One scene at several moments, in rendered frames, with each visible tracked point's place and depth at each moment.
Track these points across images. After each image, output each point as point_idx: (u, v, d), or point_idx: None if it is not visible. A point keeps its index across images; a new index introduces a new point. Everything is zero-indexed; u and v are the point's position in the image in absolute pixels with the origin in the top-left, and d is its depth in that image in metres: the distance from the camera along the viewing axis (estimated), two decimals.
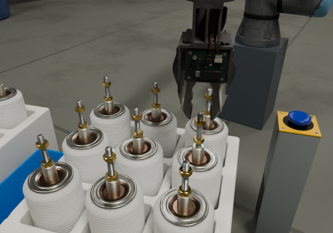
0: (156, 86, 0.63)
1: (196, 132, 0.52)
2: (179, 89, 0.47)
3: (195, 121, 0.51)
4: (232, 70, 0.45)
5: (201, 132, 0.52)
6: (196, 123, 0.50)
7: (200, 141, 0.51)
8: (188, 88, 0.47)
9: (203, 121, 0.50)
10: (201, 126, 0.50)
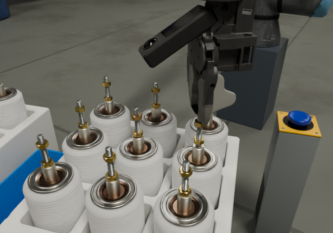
0: (156, 86, 0.63)
1: (201, 132, 0.52)
2: (212, 101, 0.44)
3: None
4: None
5: (197, 134, 0.51)
6: None
7: (194, 137, 0.53)
8: None
9: (195, 120, 0.50)
10: None
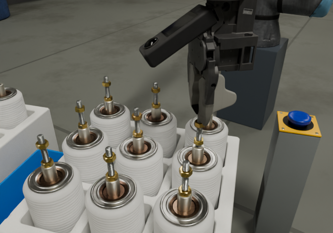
0: (156, 86, 0.63)
1: (196, 133, 0.52)
2: (213, 101, 0.44)
3: (196, 122, 0.51)
4: None
5: (201, 134, 0.52)
6: (194, 124, 0.50)
7: (197, 143, 0.52)
8: None
9: (201, 123, 0.50)
10: (199, 128, 0.51)
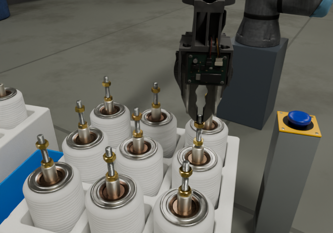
0: (156, 86, 0.63)
1: (198, 136, 0.51)
2: (183, 93, 0.48)
3: (196, 127, 0.50)
4: None
5: (198, 132, 0.52)
6: (202, 126, 0.50)
7: (203, 140, 0.53)
8: (192, 91, 0.47)
9: None
10: None
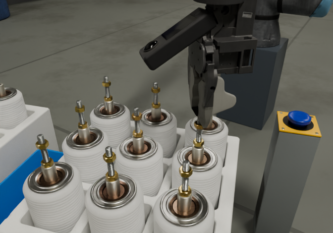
0: (156, 86, 0.63)
1: (197, 134, 0.52)
2: (212, 103, 0.45)
3: None
4: None
5: (200, 136, 0.52)
6: (194, 124, 0.51)
7: (195, 143, 0.52)
8: None
9: (199, 125, 0.50)
10: (198, 129, 0.51)
